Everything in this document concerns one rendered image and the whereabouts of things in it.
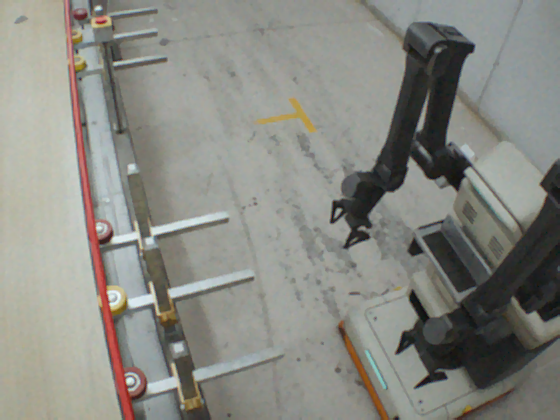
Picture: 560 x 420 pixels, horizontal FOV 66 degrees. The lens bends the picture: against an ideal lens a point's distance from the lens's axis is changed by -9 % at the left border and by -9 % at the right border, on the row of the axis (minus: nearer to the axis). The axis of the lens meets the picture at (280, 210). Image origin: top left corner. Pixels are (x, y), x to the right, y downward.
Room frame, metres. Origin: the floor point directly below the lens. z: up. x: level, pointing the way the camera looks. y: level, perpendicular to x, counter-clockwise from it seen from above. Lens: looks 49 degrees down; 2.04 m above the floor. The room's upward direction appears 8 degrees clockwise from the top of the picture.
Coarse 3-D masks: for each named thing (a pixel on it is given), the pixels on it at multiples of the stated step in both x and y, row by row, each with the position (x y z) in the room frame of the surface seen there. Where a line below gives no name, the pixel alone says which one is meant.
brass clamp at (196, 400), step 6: (174, 366) 0.45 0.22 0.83; (174, 372) 0.43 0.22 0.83; (180, 390) 0.38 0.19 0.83; (198, 390) 0.39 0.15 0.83; (198, 396) 0.37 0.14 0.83; (186, 402) 0.35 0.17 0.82; (192, 402) 0.36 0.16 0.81; (198, 402) 0.36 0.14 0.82; (204, 402) 0.37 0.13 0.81; (186, 408) 0.34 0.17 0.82; (192, 408) 0.34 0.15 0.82; (198, 408) 0.35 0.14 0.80
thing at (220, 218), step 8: (208, 216) 0.97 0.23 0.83; (216, 216) 0.97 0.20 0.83; (224, 216) 0.98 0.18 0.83; (168, 224) 0.91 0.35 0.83; (176, 224) 0.92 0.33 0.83; (184, 224) 0.92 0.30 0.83; (192, 224) 0.93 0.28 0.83; (200, 224) 0.93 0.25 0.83; (208, 224) 0.95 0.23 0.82; (216, 224) 0.96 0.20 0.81; (136, 232) 0.86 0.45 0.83; (160, 232) 0.88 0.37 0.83; (168, 232) 0.88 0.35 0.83; (176, 232) 0.90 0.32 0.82; (184, 232) 0.91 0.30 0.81; (112, 240) 0.82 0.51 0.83; (120, 240) 0.82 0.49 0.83; (128, 240) 0.83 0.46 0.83; (136, 240) 0.84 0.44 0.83; (104, 248) 0.79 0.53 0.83; (112, 248) 0.80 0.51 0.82; (120, 248) 0.81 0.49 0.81
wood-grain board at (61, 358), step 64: (0, 0) 2.25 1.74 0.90; (0, 64) 1.62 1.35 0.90; (64, 64) 1.66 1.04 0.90; (0, 128) 1.20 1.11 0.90; (64, 128) 1.24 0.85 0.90; (0, 192) 0.89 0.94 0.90; (64, 192) 0.93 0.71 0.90; (0, 256) 0.65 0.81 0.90; (64, 256) 0.69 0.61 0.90; (0, 320) 0.45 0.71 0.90; (64, 320) 0.49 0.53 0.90; (0, 384) 0.28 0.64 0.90; (64, 384) 0.32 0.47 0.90
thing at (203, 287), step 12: (228, 276) 0.74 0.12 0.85; (240, 276) 0.75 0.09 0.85; (252, 276) 0.75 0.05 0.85; (180, 288) 0.68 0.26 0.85; (192, 288) 0.68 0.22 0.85; (204, 288) 0.69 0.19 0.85; (216, 288) 0.70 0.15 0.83; (132, 300) 0.61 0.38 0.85; (144, 300) 0.62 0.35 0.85; (180, 300) 0.65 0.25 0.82; (132, 312) 0.59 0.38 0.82
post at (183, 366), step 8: (176, 344) 0.39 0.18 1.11; (184, 344) 0.40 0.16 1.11; (176, 352) 0.37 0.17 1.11; (184, 352) 0.38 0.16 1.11; (176, 360) 0.36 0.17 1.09; (184, 360) 0.37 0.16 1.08; (176, 368) 0.36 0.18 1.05; (184, 368) 0.37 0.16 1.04; (184, 376) 0.37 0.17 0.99; (192, 376) 0.38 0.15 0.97; (184, 384) 0.36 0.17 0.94; (192, 384) 0.37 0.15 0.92; (184, 392) 0.36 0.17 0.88; (192, 392) 0.37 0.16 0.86
